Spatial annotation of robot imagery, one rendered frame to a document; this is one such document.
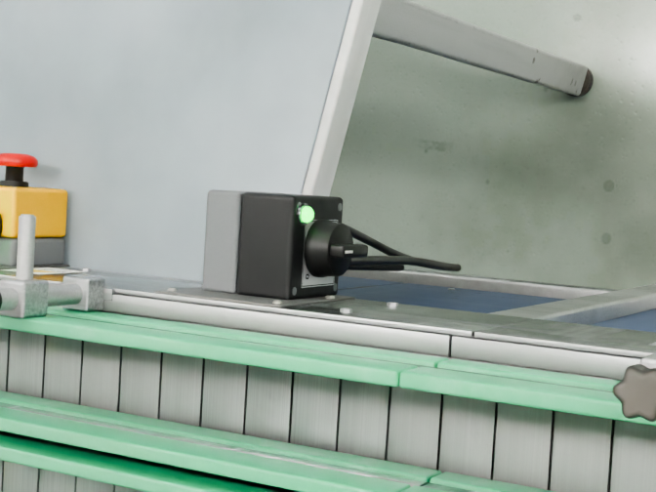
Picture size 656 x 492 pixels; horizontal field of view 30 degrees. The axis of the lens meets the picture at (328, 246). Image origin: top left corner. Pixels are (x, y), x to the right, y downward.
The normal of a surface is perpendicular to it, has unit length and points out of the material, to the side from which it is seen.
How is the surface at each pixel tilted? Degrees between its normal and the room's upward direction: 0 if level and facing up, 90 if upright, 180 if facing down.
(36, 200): 90
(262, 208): 0
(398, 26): 90
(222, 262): 0
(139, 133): 0
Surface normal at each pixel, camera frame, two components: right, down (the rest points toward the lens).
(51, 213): 0.87, 0.07
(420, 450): -0.48, 0.02
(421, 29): 0.84, 0.30
